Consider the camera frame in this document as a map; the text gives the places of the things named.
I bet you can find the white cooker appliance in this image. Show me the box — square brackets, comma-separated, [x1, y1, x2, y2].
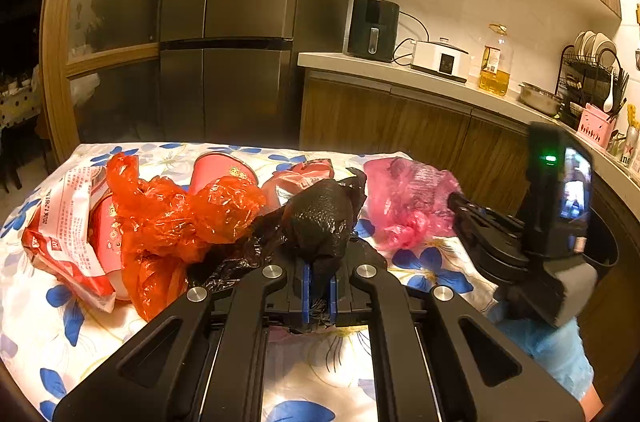
[410, 37, 473, 83]

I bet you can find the dotted cloth dining table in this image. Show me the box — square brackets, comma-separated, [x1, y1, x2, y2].
[0, 72, 43, 133]

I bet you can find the red plastic packet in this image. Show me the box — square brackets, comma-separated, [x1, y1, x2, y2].
[262, 158, 336, 210]

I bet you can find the dark steel refrigerator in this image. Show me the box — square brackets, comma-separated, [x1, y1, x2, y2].
[159, 0, 358, 143]

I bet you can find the blue floral tablecloth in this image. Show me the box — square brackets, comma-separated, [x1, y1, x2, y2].
[0, 142, 506, 422]

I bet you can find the person's right hand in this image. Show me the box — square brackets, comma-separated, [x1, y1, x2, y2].
[487, 302, 596, 403]

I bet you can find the red paper cup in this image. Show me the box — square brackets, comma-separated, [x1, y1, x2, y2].
[187, 152, 261, 203]
[87, 192, 133, 303]

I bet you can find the cooking oil bottle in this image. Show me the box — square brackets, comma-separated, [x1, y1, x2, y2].
[477, 23, 514, 97]

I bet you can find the white spoon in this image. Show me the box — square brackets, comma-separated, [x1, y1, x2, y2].
[602, 70, 617, 113]

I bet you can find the person's right forearm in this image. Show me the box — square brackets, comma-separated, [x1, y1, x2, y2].
[575, 382, 608, 422]

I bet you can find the labelled bottle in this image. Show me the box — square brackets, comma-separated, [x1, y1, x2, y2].
[617, 142, 640, 173]

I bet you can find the steel bowl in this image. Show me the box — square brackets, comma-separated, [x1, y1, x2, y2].
[517, 82, 566, 117]

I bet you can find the pink utensil holder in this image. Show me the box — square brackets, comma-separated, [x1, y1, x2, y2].
[577, 102, 618, 148]

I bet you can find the pink plastic bag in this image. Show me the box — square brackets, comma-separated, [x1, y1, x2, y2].
[362, 156, 466, 253]

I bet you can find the white red snack wrapper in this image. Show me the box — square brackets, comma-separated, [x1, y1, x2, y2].
[22, 165, 118, 313]

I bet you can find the black air fryer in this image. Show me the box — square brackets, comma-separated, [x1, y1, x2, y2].
[347, 0, 401, 63]

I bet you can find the dark chair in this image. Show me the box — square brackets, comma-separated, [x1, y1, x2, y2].
[0, 117, 51, 193]

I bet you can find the black trash bin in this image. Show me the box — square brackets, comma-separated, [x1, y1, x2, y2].
[580, 207, 626, 383]

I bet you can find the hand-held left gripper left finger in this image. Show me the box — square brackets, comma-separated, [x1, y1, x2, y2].
[52, 259, 314, 422]

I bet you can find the black plastic bag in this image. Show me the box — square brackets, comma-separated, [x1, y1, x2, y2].
[187, 167, 368, 333]

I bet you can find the wooden glass door cabinet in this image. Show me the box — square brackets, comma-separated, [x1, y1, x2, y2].
[39, 0, 181, 163]

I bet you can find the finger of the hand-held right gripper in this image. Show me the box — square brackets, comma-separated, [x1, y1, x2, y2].
[447, 192, 523, 244]

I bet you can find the black wire dish rack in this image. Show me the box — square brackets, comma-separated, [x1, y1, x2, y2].
[556, 45, 626, 128]

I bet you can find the orange plastic bag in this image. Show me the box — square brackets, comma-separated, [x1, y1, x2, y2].
[105, 152, 268, 323]

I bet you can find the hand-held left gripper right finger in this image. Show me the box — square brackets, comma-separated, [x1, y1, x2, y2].
[327, 262, 586, 422]

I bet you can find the wooden kitchen counter cabinet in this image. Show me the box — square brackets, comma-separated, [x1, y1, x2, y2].
[297, 51, 640, 223]

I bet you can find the black power cable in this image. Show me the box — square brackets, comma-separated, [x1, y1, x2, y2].
[392, 12, 431, 66]

